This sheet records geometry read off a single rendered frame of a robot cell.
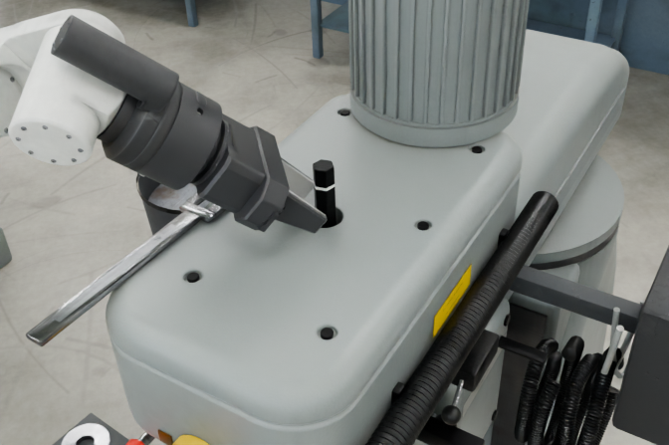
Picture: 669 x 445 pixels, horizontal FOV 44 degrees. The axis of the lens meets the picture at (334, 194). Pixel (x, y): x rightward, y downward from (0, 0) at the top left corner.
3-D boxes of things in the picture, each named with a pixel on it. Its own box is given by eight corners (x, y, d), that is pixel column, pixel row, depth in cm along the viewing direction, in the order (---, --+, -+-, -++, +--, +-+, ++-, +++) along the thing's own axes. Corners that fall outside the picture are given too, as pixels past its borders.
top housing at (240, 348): (328, 543, 71) (320, 425, 61) (106, 420, 82) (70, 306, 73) (522, 239, 103) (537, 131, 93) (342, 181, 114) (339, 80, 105)
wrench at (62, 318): (49, 353, 68) (47, 346, 68) (18, 334, 70) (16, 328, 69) (235, 202, 84) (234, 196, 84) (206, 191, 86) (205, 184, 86)
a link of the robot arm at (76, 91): (116, 203, 72) (-10, 147, 66) (144, 106, 77) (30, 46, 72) (181, 155, 64) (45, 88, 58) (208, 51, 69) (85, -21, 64)
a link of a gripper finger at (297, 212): (310, 233, 80) (258, 208, 76) (330, 210, 78) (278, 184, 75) (313, 244, 78) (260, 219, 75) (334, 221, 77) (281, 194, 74)
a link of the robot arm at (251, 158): (228, 180, 85) (124, 129, 79) (283, 111, 81) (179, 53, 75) (242, 260, 75) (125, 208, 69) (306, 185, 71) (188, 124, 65)
